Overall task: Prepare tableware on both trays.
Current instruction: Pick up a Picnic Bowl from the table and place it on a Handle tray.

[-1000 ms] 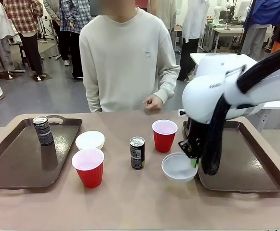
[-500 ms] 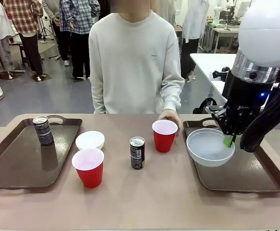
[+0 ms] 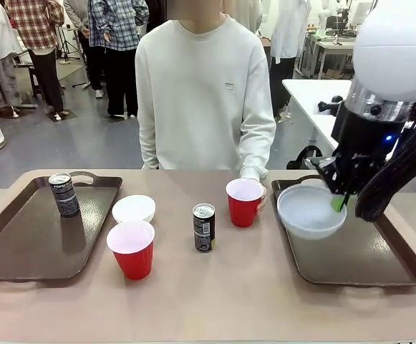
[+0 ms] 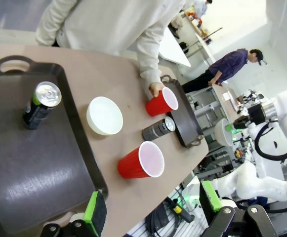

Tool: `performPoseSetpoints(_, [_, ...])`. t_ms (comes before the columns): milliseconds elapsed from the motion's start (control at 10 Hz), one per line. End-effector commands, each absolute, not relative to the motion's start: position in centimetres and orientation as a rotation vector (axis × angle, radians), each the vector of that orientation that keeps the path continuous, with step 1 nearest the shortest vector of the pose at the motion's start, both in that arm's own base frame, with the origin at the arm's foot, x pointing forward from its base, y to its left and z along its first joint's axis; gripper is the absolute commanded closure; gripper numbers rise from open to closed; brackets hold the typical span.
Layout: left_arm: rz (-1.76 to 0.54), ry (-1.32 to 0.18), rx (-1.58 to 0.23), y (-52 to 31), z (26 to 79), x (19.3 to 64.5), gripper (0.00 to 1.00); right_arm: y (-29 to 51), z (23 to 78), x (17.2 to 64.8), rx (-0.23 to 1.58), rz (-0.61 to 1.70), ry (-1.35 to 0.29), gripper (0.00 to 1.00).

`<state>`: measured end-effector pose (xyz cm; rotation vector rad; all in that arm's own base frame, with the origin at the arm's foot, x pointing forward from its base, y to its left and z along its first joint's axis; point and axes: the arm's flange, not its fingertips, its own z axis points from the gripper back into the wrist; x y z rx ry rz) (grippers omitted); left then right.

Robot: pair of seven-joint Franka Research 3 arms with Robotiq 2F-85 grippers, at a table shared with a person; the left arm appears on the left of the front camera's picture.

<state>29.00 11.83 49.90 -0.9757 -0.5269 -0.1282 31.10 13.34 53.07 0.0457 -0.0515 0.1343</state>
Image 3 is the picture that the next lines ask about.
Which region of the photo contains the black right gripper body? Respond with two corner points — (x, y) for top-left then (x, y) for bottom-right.
(330, 101), (409, 169)

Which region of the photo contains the white plastic bowl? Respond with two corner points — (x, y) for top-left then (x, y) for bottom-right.
(276, 183), (348, 241)
(112, 194), (157, 225)

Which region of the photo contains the red plastic cup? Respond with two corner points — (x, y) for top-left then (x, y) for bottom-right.
(106, 220), (156, 282)
(226, 178), (265, 229)

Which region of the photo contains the person's right forearm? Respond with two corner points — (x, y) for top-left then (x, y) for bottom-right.
(137, 114), (163, 171)

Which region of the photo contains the person's left forearm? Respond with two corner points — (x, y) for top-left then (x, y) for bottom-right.
(238, 114), (278, 182)

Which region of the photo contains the person's left hand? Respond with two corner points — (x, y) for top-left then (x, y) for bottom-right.
(238, 176), (269, 218)

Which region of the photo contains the black office chair base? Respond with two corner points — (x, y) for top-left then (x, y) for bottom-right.
(286, 145), (324, 171)

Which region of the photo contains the black device on side table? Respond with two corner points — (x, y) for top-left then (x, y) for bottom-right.
(317, 95), (345, 117)

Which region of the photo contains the white side table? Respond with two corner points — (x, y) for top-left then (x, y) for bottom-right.
(281, 79), (354, 145)

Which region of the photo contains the brown serving tray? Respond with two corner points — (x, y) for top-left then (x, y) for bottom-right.
(0, 171), (124, 282)
(271, 174), (416, 288)

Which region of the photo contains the grey workbench with equipment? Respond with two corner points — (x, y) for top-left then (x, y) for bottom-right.
(293, 30), (357, 81)

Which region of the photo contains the bystander in white coat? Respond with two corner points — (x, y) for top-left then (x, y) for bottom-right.
(269, 0), (308, 121)

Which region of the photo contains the black drink can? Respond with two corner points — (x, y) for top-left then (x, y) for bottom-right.
(192, 203), (216, 253)
(48, 172), (81, 219)

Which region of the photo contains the person's white sweatshirt torso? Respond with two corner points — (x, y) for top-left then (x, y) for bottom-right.
(134, 14), (278, 182)

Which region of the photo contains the bystander in blue plaid shirt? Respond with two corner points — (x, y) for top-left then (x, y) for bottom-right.
(80, 0), (150, 120)

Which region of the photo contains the black tripod stand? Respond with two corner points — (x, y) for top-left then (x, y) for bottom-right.
(57, 24), (75, 66)

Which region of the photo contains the bystander in red plaid shirt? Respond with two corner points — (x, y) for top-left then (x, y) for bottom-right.
(4, 0), (67, 121)

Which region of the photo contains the dark braided cable sleeve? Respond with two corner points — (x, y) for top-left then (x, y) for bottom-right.
(355, 95), (416, 221)

